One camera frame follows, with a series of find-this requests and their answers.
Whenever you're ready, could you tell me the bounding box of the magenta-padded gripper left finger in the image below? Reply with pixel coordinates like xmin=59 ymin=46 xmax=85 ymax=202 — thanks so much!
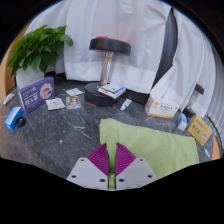
xmin=66 ymin=143 xmax=110 ymax=191

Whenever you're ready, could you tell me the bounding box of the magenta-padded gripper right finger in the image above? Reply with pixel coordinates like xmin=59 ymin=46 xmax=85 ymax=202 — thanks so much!
xmin=114 ymin=142 xmax=158 ymax=190

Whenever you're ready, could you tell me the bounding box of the light green towel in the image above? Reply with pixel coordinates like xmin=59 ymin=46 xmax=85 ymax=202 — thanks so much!
xmin=98 ymin=118 xmax=200 ymax=191

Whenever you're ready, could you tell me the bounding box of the small white tube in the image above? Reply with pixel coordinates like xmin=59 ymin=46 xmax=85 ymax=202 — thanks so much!
xmin=119 ymin=98 xmax=133 ymax=112
xmin=203 ymin=147 xmax=212 ymax=159

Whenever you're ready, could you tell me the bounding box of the white and orange box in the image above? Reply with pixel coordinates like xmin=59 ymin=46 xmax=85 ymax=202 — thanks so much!
xmin=144 ymin=94 xmax=181 ymax=120

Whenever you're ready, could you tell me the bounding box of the small blue white box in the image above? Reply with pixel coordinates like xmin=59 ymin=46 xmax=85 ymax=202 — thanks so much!
xmin=177 ymin=112 xmax=189 ymax=132

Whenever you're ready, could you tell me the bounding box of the white and blue flat box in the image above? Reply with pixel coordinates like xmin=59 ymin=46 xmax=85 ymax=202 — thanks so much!
xmin=97 ymin=83 xmax=128 ymax=100

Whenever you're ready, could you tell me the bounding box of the yellow cardboard box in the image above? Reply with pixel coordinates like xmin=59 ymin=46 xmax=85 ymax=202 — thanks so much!
xmin=186 ymin=114 xmax=213 ymax=147

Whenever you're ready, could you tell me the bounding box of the small black round object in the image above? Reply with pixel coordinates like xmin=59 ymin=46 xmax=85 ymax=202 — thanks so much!
xmin=15 ymin=116 xmax=27 ymax=129

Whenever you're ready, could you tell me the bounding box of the purple cardboard box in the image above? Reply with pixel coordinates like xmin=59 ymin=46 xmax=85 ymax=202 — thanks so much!
xmin=18 ymin=76 xmax=56 ymax=115

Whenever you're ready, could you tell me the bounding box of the white ointment tube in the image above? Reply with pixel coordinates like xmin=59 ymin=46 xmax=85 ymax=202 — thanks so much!
xmin=2 ymin=92 xmax=17 ymax=106

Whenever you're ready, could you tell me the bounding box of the large black dumbbell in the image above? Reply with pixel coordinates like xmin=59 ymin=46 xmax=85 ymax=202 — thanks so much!
xmin=83 ymin=35 xmax=132 ymax=108

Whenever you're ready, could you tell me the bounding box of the white curtain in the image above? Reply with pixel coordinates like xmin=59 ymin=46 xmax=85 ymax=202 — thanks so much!
xmin=149 ymin=8 xmax=224 ymax=134
xmin=24 ymin=0 xmax=173 ymax=94

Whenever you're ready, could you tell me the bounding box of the green potted plant, white pot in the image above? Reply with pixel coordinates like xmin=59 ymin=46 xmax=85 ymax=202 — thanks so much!
xmin=6 ymin=24 xmax=74 ymax=89

